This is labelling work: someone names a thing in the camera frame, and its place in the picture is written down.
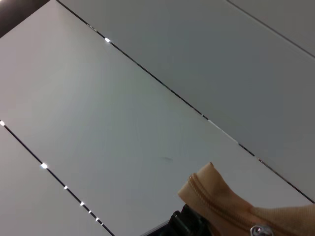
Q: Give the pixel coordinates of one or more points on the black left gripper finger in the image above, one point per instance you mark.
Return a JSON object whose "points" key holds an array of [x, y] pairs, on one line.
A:
{"points": [[187, 223]]}

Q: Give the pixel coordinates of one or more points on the khaki canvas food bag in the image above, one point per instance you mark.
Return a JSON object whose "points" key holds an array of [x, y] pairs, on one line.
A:
{"points": [[233, 209]]}

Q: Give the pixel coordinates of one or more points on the silver metal zipper pull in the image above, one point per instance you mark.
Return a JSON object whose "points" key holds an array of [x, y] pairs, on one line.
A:
{"points": [[258, 231]]}

